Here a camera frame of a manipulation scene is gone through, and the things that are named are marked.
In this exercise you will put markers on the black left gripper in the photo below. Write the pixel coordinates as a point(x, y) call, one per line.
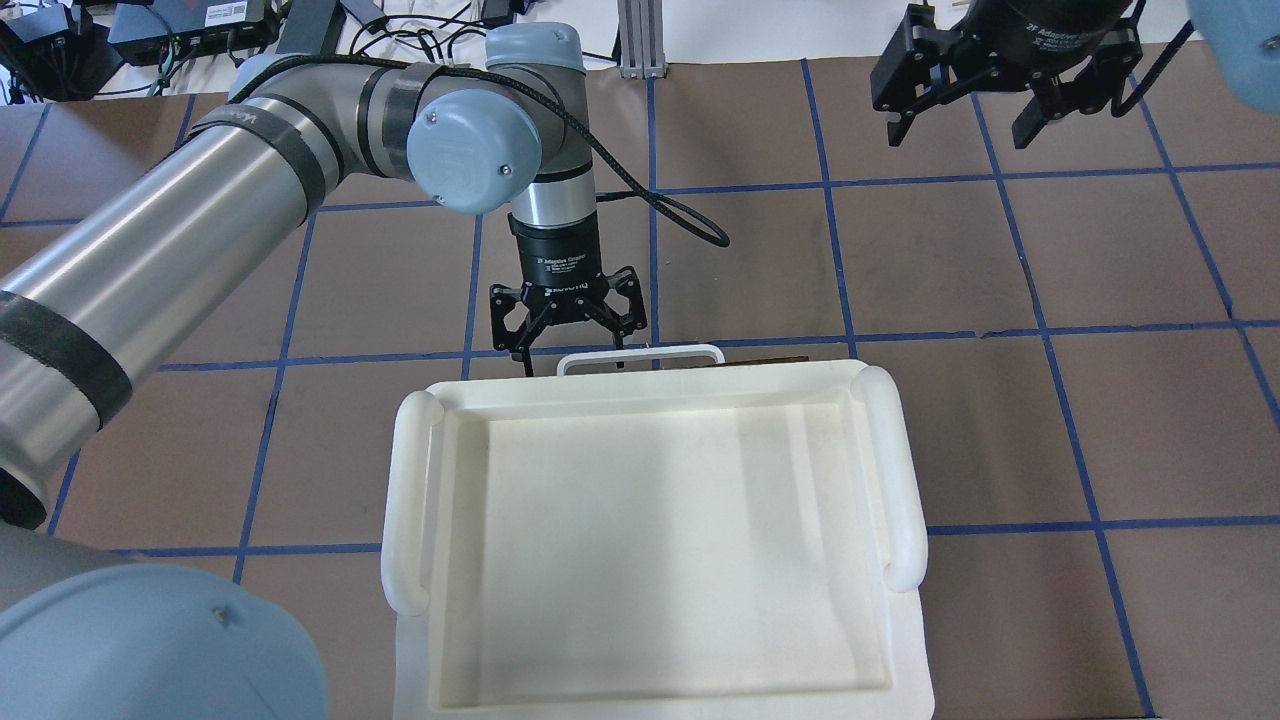
point(556, 257)

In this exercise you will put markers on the wooden drawer with white handle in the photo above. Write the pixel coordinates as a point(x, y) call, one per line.
point(697, 355)

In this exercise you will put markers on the white plastic tray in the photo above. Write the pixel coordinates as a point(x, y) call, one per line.
point(729, 542)

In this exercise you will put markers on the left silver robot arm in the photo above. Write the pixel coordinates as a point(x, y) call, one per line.
point(88, 634)

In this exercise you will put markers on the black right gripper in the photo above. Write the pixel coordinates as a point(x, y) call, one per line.
point(1062, 30)

